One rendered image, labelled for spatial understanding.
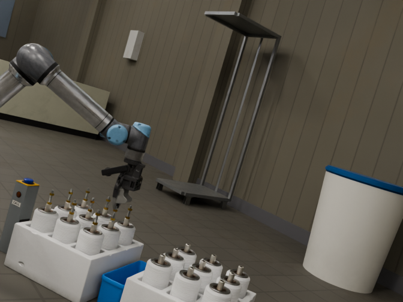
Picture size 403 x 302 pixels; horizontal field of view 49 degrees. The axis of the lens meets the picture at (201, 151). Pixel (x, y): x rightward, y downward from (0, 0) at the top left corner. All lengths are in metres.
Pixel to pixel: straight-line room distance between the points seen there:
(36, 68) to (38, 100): 5.05
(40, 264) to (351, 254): 1.95
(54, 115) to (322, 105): 4.06
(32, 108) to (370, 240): 4.98
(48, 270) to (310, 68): 3.17
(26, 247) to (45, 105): 4.93
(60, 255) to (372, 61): 2.99
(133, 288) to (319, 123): 2.81
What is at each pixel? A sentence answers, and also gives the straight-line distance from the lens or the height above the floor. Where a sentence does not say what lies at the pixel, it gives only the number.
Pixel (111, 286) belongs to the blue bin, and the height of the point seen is 0.09.
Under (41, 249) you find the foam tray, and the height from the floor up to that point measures 0.13.
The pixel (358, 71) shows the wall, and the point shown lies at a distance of 4.01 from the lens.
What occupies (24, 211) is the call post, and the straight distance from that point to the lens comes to 2.05.
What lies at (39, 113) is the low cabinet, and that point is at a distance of 6.71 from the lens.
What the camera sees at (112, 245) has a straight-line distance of 1.87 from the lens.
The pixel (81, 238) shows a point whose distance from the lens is 1.77.
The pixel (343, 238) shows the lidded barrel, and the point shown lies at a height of 0.31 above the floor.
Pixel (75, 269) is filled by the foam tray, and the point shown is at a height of 0.12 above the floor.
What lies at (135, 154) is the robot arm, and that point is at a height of 0.58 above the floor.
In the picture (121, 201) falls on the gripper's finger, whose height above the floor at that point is 0.38.
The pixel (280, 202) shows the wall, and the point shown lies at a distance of 4.21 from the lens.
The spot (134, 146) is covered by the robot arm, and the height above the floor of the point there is 0.61.
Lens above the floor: 0.79
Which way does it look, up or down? 4 degrees down
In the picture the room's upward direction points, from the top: 17 degrees clockwise
